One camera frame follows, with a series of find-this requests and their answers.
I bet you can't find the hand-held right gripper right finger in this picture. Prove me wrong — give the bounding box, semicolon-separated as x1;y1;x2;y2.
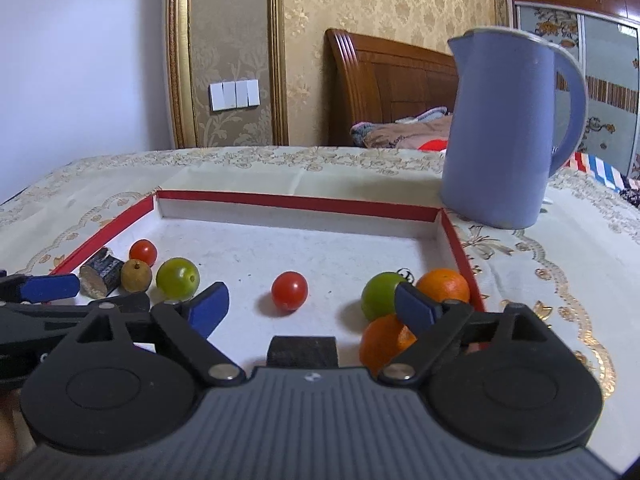
377;282;551;387

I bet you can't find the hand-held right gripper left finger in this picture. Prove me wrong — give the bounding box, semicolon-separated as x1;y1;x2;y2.
62;282;246;387

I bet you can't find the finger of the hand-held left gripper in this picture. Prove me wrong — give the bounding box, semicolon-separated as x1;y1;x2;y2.
0;273;81;305
0;292;151;333

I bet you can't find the green tomato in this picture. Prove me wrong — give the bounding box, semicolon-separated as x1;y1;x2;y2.
361;271;408;322
156;257;201;301

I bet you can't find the orange mandarin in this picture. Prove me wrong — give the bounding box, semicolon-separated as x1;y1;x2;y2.
359;315;418;377
416;268;471;305

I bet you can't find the dark bark log piece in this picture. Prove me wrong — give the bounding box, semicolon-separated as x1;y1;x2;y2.
80;246;126;298

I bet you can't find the yellow-brown longan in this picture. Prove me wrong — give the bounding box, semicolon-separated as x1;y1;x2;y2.
120;258;153;293

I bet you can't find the red cherry tomato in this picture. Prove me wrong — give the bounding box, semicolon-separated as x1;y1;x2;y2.
271;271;309;312
129;239;158;267

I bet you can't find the black wood block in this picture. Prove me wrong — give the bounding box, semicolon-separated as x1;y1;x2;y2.
266;336;340;370

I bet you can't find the red cardboard box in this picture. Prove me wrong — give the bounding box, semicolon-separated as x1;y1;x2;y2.
49;190;490;371

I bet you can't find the cream gold-patterned tablecloth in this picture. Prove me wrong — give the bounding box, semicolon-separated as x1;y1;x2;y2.
0;146;640;456

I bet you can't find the brown blanket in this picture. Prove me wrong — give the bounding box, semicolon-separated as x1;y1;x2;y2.
349;106;453;151

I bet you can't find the blue electric kettle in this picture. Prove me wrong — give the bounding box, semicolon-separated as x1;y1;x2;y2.
440;27;588;231

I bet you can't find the brown wooden bed headboard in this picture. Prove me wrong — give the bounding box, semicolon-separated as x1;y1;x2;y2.
325;28;460;148

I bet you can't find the striped colourful blanket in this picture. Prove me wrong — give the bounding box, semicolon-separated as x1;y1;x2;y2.
562;151;640;196

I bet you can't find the wardrobe with floral sliding doors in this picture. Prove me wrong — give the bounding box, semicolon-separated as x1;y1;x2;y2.
505;0;640;181

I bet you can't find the white wall light switch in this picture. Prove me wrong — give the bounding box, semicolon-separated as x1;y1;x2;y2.
209;79;261;112

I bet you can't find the gold wall moulding frame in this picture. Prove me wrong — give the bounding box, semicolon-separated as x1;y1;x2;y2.
165;0;290;150

